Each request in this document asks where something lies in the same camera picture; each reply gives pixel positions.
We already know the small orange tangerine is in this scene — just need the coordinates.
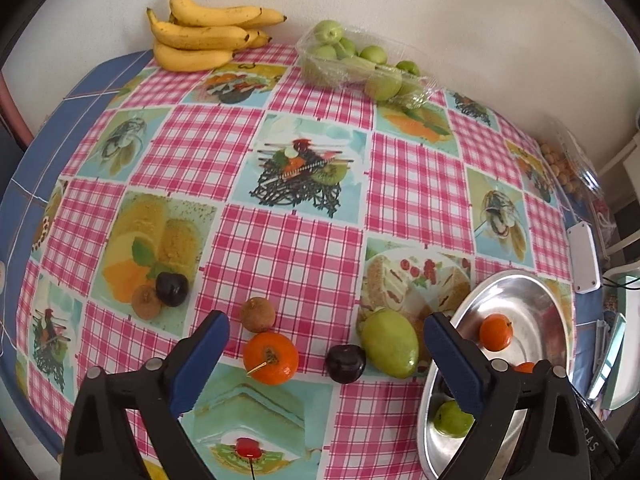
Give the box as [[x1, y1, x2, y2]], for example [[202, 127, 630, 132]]
[[514, 361, 536, 374]]

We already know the small green fruit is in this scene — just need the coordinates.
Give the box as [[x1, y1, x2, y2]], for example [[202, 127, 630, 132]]
[[434, 400, 475, 439]]

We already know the brown kiwi-like fruit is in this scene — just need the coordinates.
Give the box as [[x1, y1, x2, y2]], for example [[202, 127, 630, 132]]
[[131, 285, 162, 321]]

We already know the large orange tangerine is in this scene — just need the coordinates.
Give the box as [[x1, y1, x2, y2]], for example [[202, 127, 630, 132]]
[[478, 313, 513, 352]]

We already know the dark cherry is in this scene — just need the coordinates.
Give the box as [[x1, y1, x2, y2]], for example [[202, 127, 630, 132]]
[[324, 344, 367, 385], [155, 272, 190, 308]]

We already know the orange tangerine with stem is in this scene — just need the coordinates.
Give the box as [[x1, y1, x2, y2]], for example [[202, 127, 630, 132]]
[[242, 332, 299, 386]]

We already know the large green mango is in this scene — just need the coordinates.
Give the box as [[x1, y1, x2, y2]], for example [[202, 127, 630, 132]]
[[358, 309, 420, 379]]

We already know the silver metal bowl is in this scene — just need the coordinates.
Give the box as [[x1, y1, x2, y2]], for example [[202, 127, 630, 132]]
[[416, 271, 573, 479]]

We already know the white plastic device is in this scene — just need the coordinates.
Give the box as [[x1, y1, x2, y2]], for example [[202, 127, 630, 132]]
[[566, 221, 601, 295]]

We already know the checkered fruit-print tablecloth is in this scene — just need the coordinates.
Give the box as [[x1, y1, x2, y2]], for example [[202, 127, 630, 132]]
[[1, 44, 578, 479]]

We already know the clear box of nuts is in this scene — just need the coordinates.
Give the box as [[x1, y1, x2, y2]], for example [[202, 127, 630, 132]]
[[539, 116, 616, 245]]

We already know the yellow banana bunch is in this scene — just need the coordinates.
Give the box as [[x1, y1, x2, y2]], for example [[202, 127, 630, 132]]
[[145, 0, 288, 73]]

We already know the green guava front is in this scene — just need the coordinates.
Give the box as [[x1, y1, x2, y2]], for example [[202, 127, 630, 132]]
[[363, 70, 402, 102]]

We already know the green guava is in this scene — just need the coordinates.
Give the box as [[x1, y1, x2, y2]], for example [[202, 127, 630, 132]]
[[363, 70, 402, 102], [314, 20, 344, 44]]

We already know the clear plastic fruit tray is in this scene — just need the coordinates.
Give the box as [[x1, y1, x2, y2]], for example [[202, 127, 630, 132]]
[[295, 24, 439, 110]]

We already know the green guava top left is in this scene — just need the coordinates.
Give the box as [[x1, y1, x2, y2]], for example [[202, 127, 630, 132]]
[[314, 20, 344, 44]]

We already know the black cable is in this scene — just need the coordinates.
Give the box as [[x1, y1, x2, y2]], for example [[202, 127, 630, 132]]
[[598, 271, 640, 291]]

